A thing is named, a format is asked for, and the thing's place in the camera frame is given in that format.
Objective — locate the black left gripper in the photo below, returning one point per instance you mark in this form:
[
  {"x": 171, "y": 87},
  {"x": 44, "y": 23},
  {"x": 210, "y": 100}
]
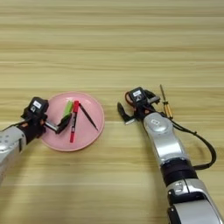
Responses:
[{"x": 35, "y": 122}]

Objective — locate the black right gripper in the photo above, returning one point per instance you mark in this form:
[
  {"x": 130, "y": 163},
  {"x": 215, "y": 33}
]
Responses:
[{"x": 143, "y": 108}]

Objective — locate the green marker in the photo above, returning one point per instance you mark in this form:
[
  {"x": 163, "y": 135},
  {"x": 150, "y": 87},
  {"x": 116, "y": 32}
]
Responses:
[{"x": 69, "y": 107}]

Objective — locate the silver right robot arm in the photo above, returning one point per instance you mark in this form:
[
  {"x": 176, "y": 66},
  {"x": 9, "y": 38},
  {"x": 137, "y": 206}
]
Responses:
[{"x": 166, "y": 140}]

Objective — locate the red marker pen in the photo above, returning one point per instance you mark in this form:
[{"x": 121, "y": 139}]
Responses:
[{"x": 74, "y": 125}]

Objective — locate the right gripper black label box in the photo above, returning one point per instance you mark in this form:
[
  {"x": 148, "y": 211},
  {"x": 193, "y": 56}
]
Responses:
[{"x": 137, "y": 94}]

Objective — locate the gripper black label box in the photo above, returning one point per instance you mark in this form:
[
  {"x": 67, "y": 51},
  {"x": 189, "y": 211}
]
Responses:
[
  {"x": 137, "y": 94},
  {"x": 38, "y": 105}
]

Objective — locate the black tweezers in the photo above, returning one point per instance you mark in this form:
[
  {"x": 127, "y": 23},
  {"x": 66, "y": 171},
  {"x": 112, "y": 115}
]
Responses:
[{"x": 88, "y": 116}]

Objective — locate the pink round plate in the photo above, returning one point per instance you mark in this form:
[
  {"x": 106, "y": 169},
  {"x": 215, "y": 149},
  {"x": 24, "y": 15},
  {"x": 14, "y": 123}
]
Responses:
[{"x": 87, "y": 134}]

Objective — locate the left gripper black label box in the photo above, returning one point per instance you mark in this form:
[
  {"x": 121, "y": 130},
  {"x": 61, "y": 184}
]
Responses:
[{"x": 38, "y": 105}]

